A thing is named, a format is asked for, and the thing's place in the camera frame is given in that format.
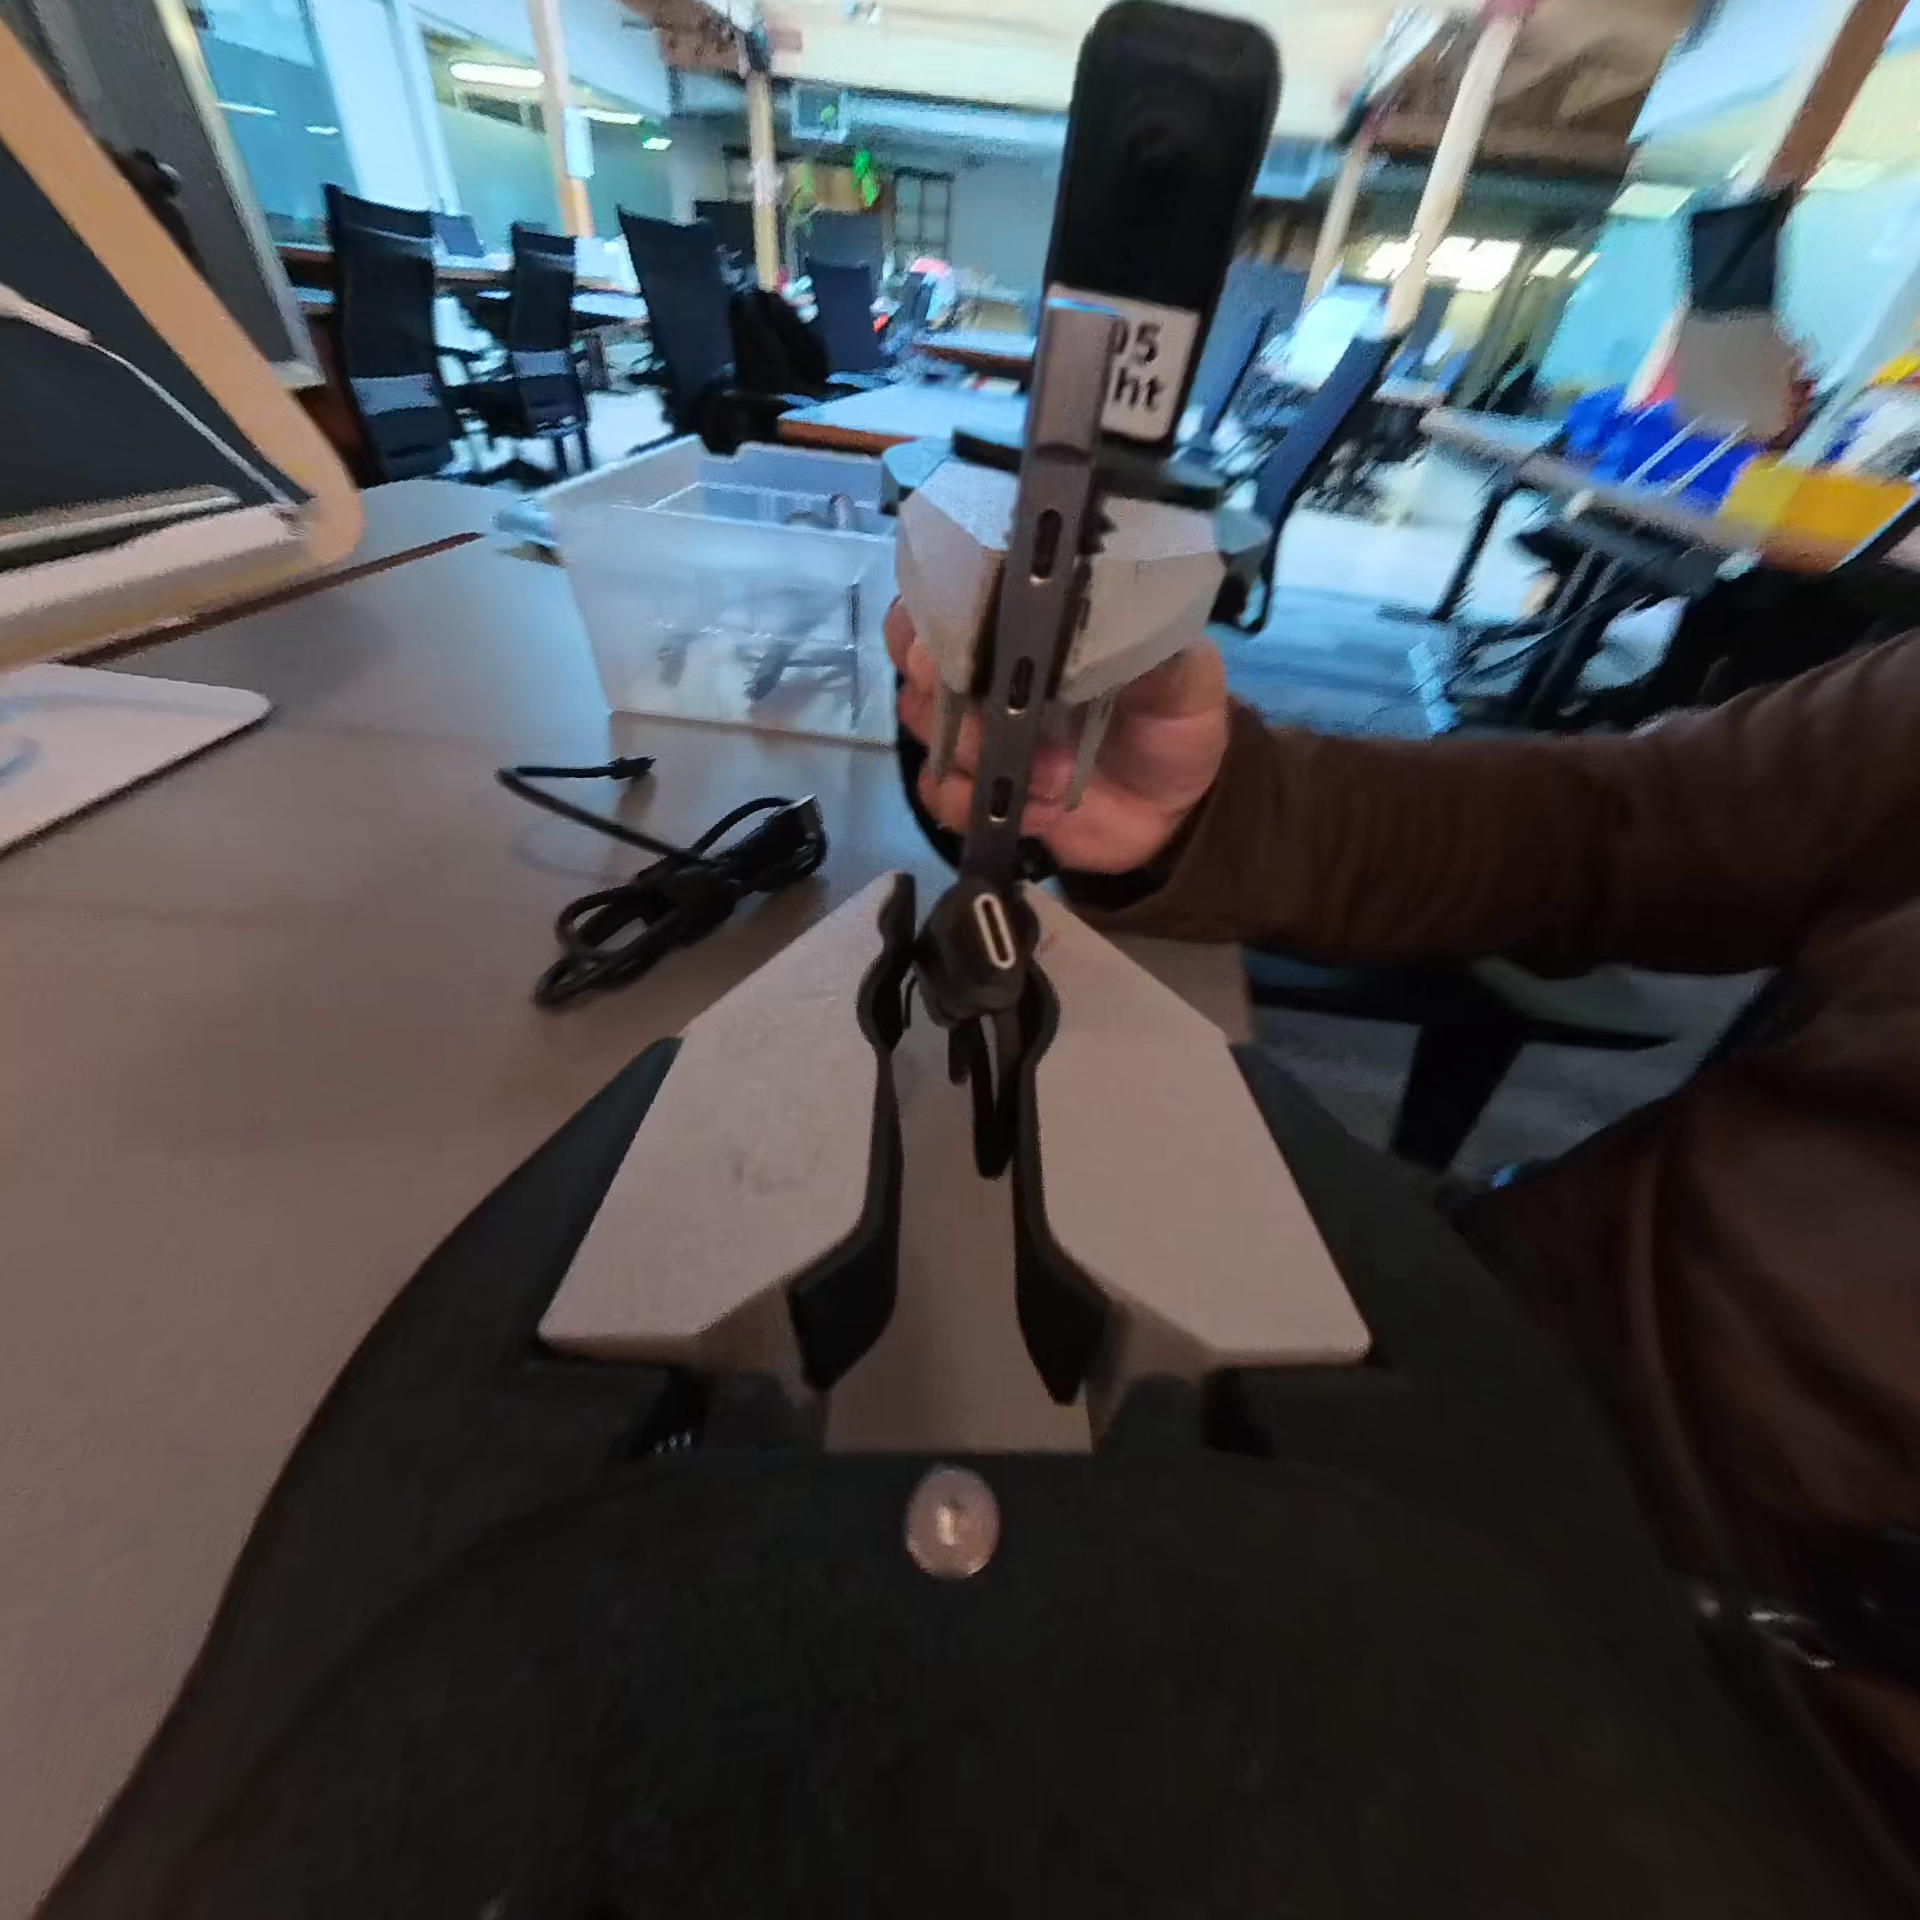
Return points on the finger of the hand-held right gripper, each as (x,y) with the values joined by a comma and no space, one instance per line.
(1149,599)
(954,570)

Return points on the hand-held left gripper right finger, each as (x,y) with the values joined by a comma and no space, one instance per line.
(1202,1201)

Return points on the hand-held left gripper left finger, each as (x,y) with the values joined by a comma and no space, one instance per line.
(735,1170)

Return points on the dark grey usb hub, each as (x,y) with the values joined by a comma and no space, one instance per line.
(1043,570)

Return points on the person's right forearm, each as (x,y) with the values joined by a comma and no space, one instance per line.
(1501,839)

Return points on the person's right hand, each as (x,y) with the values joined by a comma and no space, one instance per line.
(1155,763)

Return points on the black office chair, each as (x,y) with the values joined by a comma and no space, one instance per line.
(1319,450)
(389,330)
(682,317)
(542,330)

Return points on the clear plastic bin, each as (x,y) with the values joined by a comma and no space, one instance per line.
(722,599)

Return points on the person's brown sweater torso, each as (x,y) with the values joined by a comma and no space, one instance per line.
(1771,1277)

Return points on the yellow box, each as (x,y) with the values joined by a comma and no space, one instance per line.
(1822,517)

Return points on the white monitor stand base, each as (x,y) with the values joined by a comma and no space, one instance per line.
(107,734)

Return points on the computer monitor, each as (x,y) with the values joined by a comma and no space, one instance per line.
(91,406)

